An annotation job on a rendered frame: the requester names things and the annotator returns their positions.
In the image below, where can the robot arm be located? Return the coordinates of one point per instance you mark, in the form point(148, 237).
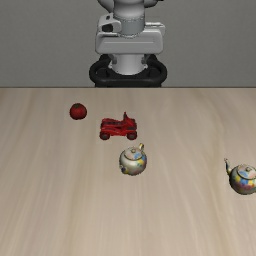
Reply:
point(129, 11)

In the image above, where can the colourful patterned teapot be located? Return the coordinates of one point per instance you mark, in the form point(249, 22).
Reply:
point(244, 180)
point(132, 162)

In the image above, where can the red tomato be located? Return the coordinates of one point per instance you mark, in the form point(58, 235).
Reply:
point(78, 111)

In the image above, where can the red toy car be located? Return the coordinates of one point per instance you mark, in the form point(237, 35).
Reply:
point(118, 128)

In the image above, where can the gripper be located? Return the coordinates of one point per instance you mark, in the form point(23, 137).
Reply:
point(130, 44)

